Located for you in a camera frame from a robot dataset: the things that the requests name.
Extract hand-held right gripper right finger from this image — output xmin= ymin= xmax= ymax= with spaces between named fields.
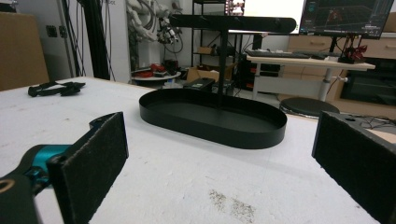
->
xmin=311 ymin=110 xmax=396 ymax=224

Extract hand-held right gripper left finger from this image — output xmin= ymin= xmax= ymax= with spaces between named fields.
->
xmin=46 ymin=111 xmax=130 ymax=224

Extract black round stool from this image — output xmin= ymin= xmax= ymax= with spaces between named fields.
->
xmin=278 ymin=96 xmax=341 ymax=119

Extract black glass-front cabinet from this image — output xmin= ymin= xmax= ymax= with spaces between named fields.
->
xmin=340 ymin=58 xmax=396 ymax=106

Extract light wooden desk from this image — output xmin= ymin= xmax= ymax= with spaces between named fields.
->
xmin=245 ymin=54 xmax=376 ymax=102

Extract red and black gadget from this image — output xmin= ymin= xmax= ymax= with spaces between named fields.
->
xmin=337 ymin=44 xmax=369 ymax=65

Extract round white table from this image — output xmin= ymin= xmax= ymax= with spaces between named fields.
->
xmin=130 ymin=63 xmax=182 ymax=86

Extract wooden drawer cabinet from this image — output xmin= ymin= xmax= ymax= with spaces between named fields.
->
xmin=286 ymin=33 xmax=396 ymax=61

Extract black keyboard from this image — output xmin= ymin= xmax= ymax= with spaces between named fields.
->
xmin=245 ymin=49 xmax=311 ymax=60

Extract black oval tray stand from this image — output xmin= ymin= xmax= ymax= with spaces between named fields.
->
xmin=138 ymin=14 xmax=288 ymax=150

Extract brown cardboard board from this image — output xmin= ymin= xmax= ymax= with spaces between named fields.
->
xmin=0 ymin=11 xmax=50 ymax=91

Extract black flat device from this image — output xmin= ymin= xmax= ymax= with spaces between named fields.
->
xmin=182 ymin=77 xmax=217 ymax=92

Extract dark-screen computer monitor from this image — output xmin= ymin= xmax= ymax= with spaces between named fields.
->
xmin=298 ymin=0 xmax=395 ymax=40

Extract cardboard box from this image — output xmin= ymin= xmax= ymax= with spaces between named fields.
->
xmin=186 ymin=63 xmax=236 ymax=84

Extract black shelf rack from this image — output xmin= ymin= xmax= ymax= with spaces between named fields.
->
xmin=191 ymin=0 xmax=245 ymax=68

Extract white-screen computer monitor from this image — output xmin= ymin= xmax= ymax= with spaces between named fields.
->
xmin=225 ymin=0 xmax=306 ymax=34

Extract black cables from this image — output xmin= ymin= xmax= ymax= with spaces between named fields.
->
xmin=356 ymin=114 xmax=396 ymax=129

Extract black strap bundle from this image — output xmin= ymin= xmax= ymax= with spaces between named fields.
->
xmin=27 ymin=80 xmax=87 ymax=98

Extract black metal post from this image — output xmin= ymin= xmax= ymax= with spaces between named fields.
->
xmin=81 ymin=0 xmax=110 ymax=81

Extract black wall sockets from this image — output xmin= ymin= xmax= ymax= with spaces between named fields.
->
xmin=45 ymin=24 xmax=68 ymax=39

